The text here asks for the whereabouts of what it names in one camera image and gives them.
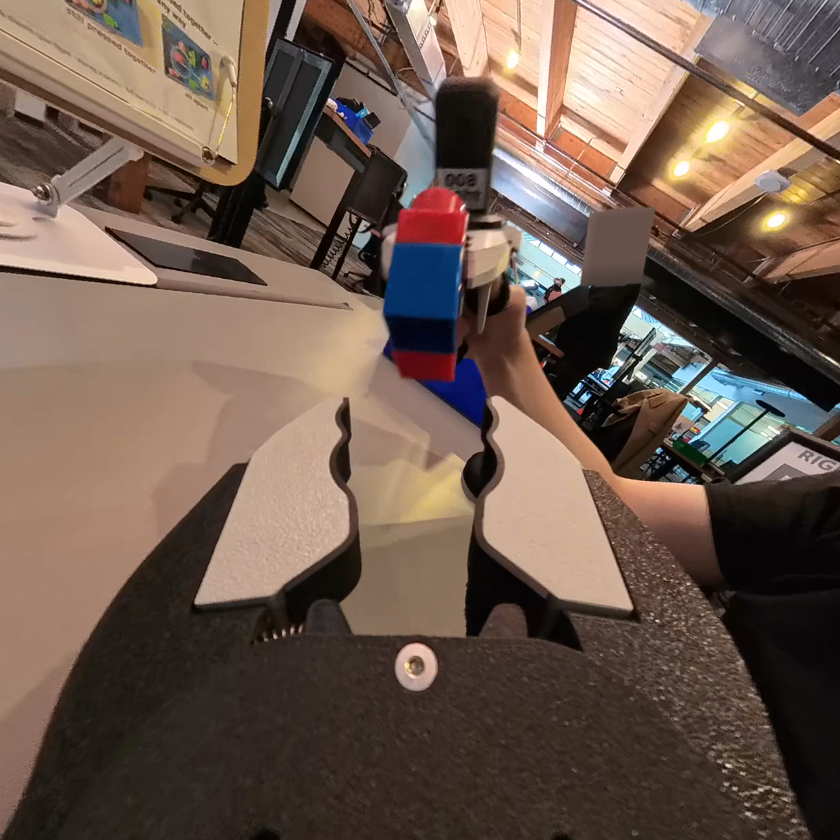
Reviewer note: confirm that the narrow silver ventilation duct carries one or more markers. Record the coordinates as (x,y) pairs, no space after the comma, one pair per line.
(420,39)

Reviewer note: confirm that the red one-stud toy block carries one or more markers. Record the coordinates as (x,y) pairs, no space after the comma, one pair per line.
(423,365)

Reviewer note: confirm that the person's right hand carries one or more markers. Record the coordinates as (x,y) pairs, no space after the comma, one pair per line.
(508,334)

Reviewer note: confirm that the printed instruction sheet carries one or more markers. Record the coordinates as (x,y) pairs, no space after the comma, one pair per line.
(98,65)

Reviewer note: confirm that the black easel board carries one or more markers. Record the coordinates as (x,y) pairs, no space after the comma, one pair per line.
(377,190)

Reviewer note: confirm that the ceiling light bulb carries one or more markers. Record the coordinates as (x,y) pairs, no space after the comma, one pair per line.
(512,59)
(716,130)
(775,220)
(681,168)

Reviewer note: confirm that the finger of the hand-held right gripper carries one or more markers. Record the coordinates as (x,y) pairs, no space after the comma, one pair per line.
(489,256)
(390,253)

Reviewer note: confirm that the person's right forearm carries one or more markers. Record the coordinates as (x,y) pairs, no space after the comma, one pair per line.
(623,492)

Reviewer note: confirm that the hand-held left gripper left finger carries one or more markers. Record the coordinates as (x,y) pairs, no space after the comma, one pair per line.
(282,518)

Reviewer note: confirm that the blue plastic bin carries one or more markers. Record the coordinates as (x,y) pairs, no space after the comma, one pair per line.
(469,390)

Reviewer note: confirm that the black floor stand with panel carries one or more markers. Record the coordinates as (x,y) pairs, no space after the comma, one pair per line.
(289,111)

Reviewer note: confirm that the instruction sheet on stand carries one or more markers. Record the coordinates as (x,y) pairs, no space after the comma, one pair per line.
(65,249)

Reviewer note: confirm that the red two-stud toy block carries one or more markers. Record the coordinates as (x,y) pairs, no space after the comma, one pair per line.
(430,223)

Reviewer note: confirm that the black flat plate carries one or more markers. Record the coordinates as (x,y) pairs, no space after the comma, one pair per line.
(190,259)

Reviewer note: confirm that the person's black shirt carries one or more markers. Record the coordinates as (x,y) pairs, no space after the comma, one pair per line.
(781,590)

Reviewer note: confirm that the framed marker sign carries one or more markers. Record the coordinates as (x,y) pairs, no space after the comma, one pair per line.
(794,459)

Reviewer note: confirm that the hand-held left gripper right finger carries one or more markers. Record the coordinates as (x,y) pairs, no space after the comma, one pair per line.
(551,525)

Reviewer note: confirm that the blue one-stud toy block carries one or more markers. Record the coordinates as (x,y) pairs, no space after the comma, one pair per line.
(420,289)

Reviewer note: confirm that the grey desk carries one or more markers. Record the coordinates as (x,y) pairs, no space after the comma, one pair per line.
(131,394)

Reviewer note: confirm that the wooden office table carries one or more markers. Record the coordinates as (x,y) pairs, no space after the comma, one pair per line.
(344,138)

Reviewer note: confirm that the white ceiling sensor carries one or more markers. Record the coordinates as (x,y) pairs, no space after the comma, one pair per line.
(771,180)

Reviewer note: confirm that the beige jacket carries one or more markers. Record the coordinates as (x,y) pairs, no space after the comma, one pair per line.
(649,426)

